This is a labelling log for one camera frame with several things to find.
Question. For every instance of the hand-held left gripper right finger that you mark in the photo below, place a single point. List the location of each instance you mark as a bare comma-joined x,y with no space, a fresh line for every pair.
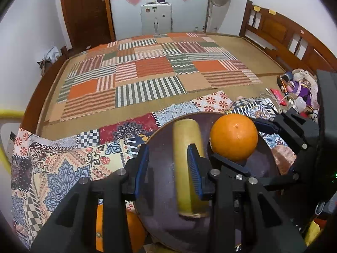
193,168

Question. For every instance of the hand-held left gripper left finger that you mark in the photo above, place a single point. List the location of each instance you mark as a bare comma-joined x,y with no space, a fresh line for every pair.
142,168

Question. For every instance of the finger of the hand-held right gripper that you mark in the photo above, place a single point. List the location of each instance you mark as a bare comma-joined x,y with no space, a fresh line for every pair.
231,163
266,127

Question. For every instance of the large orange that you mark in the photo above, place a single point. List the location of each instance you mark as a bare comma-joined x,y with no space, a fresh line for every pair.
233,137

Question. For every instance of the yellow banana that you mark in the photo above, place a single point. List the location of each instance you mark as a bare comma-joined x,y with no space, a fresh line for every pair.
184,137

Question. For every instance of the dark purple round plate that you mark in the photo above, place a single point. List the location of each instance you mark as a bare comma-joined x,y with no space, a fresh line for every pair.
163,216

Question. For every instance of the purple doll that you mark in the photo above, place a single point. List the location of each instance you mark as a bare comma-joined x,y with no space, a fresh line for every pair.
302,88

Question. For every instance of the red packet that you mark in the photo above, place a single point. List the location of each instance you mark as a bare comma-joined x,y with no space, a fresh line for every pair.
276,95

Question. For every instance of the white plush toy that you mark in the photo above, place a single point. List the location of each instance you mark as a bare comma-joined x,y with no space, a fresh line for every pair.
300,73

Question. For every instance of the blue cylindrical can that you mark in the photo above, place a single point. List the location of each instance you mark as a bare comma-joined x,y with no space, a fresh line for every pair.
287,77

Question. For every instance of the tan straw bed mat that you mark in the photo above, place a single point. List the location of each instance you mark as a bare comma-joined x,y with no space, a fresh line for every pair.
250,55

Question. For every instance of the printed patchwork blanket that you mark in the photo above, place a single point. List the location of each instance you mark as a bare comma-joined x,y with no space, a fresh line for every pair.
65,168

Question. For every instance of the striped patchwork mat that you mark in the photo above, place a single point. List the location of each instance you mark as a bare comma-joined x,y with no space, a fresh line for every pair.
147,76

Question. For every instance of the wooden bed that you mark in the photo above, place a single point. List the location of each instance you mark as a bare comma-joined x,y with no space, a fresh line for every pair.
273,26

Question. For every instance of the yellow plastic bag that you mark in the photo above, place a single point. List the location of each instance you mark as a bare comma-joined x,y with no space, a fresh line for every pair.
313,233

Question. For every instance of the yellow foam tube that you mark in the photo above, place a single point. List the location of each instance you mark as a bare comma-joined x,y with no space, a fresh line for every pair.
10,113

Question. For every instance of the grey cloth bag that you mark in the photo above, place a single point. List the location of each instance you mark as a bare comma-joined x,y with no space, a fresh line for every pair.
51,55

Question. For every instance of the wardrobe with pink hearts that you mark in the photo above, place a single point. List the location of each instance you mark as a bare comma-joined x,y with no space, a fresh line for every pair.
126,18

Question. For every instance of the white suitcase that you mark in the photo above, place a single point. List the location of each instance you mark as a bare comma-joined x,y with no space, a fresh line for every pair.
155,13

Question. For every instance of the brown wooden door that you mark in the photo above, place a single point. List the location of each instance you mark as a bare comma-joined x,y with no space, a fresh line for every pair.
84,13

